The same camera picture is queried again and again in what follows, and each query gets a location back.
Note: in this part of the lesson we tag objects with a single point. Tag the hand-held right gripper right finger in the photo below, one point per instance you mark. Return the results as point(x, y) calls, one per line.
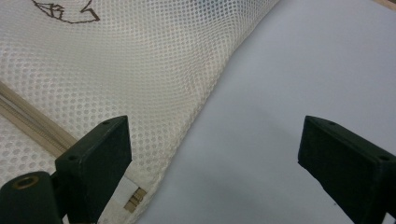
point(348, 165)

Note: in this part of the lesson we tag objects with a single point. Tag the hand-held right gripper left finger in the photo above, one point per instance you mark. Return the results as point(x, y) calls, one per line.
point(93, 165)

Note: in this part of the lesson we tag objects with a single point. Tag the white mesh laundry bag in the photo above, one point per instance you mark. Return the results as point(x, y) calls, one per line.
point(124, 68)

